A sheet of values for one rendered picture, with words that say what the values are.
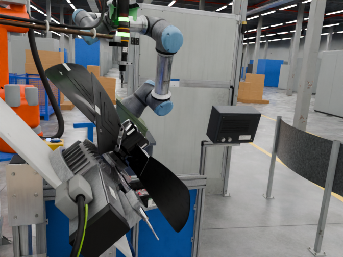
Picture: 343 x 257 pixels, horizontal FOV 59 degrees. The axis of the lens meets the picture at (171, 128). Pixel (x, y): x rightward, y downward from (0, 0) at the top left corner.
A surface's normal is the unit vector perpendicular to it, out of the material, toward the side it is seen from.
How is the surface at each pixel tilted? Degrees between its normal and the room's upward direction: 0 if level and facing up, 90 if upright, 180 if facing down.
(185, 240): 90
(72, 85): 53
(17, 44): 90
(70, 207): 90
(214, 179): 90
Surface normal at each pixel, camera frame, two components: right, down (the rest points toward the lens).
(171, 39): 0.56, 0.48
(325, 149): -0.94, 0.01
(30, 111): 0.62, 0.20
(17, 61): 0.18, 0.22
